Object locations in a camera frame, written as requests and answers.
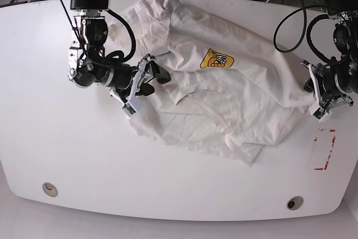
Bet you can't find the white t-shirt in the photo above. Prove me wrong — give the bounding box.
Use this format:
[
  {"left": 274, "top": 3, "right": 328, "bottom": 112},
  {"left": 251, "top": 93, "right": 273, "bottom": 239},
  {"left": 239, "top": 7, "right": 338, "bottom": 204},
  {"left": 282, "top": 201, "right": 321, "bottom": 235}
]
[{"left": 121, "top": 0, "right": 314, "bottom": 163}]

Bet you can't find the left table grommet hole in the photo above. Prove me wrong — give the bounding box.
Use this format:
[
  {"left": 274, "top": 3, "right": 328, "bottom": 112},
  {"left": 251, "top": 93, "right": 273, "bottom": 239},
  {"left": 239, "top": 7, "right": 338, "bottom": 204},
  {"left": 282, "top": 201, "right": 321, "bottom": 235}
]
[{"left": 42, "top": 182, "right": 58, "bottom": 198}]

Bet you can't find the right table grommet hole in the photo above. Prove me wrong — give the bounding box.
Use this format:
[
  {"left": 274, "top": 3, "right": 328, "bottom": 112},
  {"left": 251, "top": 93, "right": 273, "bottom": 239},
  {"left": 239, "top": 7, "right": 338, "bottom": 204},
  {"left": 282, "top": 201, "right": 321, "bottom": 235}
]
[{"left": 286, "top": 196, "right": 304, "bottom": 210}]

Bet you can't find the table grommet hole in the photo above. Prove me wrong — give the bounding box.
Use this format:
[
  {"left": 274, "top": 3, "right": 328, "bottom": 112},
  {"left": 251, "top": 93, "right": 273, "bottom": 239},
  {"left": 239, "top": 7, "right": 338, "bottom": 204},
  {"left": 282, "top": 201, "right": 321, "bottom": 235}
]
[
  {"left": 286, "top": 196, "right": 304, "bottom": 210},
  {"left": 42, "top": 182, "right": 58, "bottom": 198}
]

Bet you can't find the red tape rectangle marking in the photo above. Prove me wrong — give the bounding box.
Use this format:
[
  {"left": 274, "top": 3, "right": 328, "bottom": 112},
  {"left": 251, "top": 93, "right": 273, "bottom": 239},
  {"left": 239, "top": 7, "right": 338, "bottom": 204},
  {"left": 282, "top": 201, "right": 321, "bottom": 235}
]
[{"left": 310, "top": 129, "right": 337, "bottom": 171}]

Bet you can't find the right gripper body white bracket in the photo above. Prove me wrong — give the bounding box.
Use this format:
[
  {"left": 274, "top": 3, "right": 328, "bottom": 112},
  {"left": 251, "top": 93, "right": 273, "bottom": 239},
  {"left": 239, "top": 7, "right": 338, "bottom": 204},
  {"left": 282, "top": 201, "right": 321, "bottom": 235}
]
[{"left": 109, "top": 54, "right": 156, "bottom": 112}]

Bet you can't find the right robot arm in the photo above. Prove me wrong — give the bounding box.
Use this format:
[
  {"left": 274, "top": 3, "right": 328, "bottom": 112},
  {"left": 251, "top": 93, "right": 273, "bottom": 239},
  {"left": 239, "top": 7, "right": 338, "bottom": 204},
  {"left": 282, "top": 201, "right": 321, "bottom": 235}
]
[{"left": 68, "top": 0, "right": 171, "bottom": 116}]

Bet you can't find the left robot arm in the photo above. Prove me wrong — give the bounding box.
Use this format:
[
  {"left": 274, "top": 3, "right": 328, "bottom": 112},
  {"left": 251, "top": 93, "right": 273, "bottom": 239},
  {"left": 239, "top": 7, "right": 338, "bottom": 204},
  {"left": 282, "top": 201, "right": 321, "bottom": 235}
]
[{"left": 272, "top": 0, "right": 357, "bottom": 128}]

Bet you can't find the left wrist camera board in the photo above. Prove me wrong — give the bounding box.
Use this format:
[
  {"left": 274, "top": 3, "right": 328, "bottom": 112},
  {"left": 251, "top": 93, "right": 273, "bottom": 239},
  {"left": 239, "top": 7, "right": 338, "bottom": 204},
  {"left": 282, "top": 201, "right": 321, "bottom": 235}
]
[{"left": 312, "top": 109, "right": 329, "bottom": 123}]

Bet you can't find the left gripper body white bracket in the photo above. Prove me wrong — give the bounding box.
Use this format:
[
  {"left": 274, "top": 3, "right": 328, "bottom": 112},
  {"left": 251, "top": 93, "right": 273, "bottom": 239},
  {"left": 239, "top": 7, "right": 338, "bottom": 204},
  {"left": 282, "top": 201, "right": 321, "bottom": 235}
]
[{"left": 301, "top": 60, "right": 354, "bottom": 122}]

